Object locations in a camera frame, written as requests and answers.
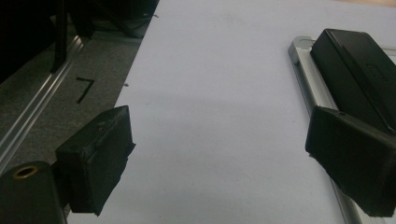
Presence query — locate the black stand pole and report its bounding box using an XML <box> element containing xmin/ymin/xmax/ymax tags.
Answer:
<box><xmin>50</xmin><ymin>0</ymin><xmax>70</xmax><ymax>75</ymax></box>

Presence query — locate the aluminium floor rail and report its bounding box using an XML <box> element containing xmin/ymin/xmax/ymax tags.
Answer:
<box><xmin>0</xmin><ymin>35</ymin><xmax>86</xmax><ymax>175</ymax></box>

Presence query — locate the black whiteboard eraser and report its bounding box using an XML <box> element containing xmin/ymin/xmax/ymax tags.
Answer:
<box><xmin>310</xmin><ymin>28</ymin><xmax>396</xmax><ymax>135</ymax></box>

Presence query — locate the whiteboard with aluminium frame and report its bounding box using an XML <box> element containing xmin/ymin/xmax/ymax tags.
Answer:
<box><xmin>288</xmin><ymin>35</ymin><xmax>396</xmax><ymax>224</ymax></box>

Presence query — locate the dark stand base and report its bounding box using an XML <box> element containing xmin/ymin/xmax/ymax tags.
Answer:
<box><xmin>68</xmin><ymin>0</ymin><xmax>161</xmax><ymax>39</ymax></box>

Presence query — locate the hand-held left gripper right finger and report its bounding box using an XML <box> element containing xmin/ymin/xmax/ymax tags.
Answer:
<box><xmin>304</xmin><ymin>105</ymin><xmax>396</xmax><ymax>218</ymax></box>

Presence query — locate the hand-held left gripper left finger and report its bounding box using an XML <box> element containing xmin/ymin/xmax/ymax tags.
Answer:
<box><xmin>55</xmin><ymin>105</ymin><xmax>136</xmax><ymax>217</ymax></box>

